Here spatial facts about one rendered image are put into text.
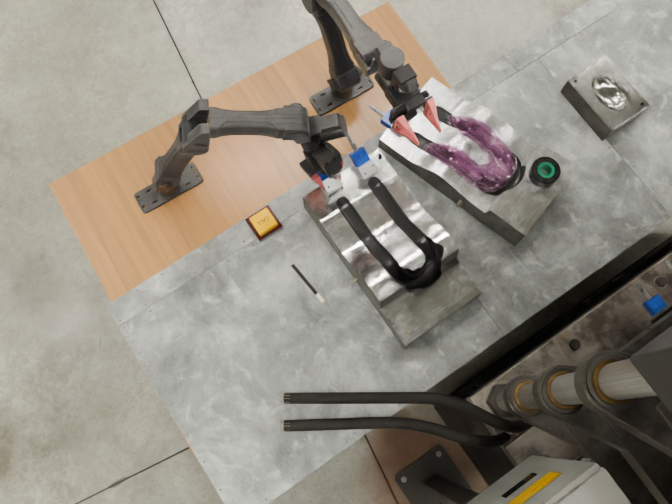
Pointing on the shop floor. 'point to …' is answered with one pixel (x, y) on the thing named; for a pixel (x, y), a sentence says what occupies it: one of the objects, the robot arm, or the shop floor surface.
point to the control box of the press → (511, 482)
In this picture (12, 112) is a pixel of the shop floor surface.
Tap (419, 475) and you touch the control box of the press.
